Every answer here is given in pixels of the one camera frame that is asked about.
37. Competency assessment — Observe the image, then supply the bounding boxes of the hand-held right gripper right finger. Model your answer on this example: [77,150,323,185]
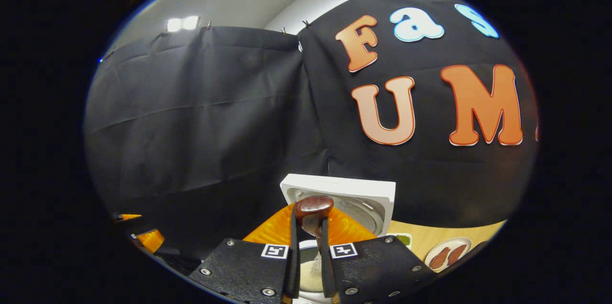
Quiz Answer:
[319,206,438,304]

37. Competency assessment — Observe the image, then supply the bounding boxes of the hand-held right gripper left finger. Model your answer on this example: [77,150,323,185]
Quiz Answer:
[188,203,302,304]

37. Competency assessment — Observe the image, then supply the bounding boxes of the white rice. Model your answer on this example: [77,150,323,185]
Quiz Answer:
[299,249,323,293]

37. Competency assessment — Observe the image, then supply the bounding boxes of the brown wooden spoon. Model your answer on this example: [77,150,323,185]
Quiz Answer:
[294,195,335,238]

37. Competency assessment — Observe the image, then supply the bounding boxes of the white rice cooker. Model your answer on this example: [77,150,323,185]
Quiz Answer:
[280,174,396,302]

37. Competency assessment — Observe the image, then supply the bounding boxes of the white divided seasoning dish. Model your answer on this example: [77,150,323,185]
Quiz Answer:
[386,232,413,249]

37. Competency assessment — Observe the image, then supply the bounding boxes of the black backdrop cloth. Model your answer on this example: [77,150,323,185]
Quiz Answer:
[84,0,540,259]

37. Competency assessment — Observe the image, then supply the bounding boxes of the red meat piece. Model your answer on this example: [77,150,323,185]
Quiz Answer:
[429,247,451,270]
[447,244,468,266]

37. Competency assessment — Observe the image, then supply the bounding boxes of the round white plate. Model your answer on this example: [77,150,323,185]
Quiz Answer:
[424,237,473,273]

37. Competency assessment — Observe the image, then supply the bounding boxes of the ceiling light panel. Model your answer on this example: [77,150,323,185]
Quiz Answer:
[166,16,200,33]

